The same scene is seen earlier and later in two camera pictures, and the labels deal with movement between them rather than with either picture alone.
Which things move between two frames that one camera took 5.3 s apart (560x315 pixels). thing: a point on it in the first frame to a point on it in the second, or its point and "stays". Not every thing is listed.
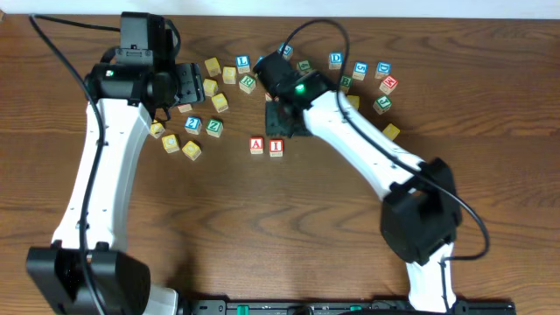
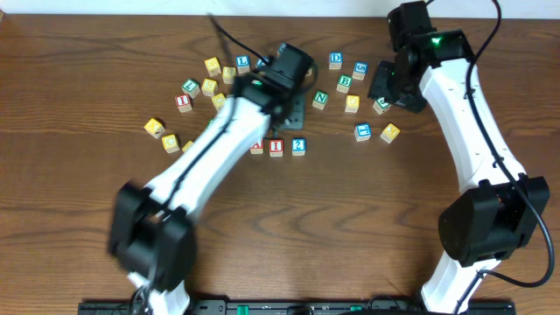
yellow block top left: (213, 66) stays
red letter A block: (256, 144) stays
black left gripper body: (189, 87) to (293, 115)
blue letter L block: (243, 64) stays
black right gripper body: (277, 121) to (386, 82)
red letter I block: (276, 147) stays
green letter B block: (346, 83) stays
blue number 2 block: (193, 124) to (299, 146)
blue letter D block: (335, 60) stays
